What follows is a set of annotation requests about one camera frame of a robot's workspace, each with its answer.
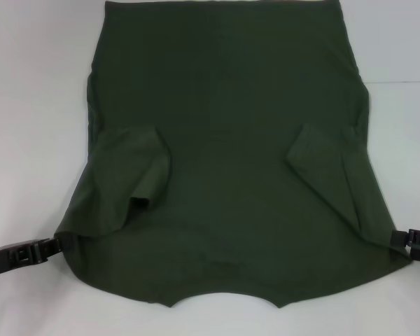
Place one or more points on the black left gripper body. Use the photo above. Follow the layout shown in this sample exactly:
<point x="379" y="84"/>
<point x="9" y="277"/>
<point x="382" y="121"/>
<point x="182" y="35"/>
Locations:
<point x="10" y="259"/>

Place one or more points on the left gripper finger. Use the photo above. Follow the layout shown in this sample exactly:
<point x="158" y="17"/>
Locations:
<point x="52" y="242"/>
<point x="50" y="252"/>

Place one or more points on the dark green shirt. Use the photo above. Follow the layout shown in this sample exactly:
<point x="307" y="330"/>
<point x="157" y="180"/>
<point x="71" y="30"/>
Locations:
<point x="213" y="105"/>

